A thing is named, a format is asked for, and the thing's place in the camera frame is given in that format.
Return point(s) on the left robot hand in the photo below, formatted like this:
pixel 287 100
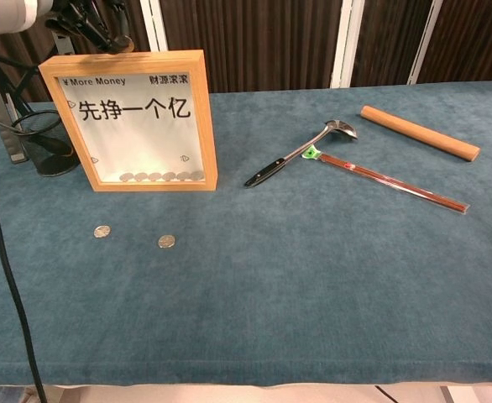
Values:
pixel 86 21

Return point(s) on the silver coin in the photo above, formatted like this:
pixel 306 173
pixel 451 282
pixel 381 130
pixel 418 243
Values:
pixel 183 176
pixel 102 231
pixel 139 177
pixel 166 241
pixel 169 176
pixel 154 176
pixel 125 177
pixel 122 43
pixel 196 175

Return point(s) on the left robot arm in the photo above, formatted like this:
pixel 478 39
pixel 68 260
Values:
pixel 6 14

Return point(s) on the black mesh pen cup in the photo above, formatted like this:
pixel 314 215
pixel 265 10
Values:
pixel 50 163

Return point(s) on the blue table cloth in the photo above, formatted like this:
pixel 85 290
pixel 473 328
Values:
pixel 250 294

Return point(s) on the packaged red chopsticks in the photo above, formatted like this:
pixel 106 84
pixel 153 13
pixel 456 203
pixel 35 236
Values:
pixel 388 180

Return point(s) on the long wooden block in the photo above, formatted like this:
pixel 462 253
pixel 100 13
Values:
pixel 418 133

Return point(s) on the wooden frame coin bank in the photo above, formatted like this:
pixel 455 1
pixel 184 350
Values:
pixel 128 61

